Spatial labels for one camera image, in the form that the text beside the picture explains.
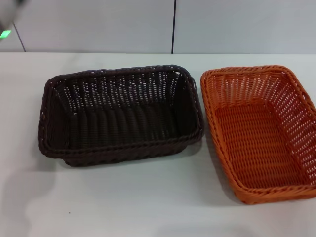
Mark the dark brown woven basket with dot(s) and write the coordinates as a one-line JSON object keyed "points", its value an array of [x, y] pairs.
{"points": [[118, 128]]}

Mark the orange woven basket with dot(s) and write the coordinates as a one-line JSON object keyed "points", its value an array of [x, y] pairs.
{"points": [[254, 143]]}

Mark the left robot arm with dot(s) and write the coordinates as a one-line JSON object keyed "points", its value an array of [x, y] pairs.
{"points": [[7, 14]]}

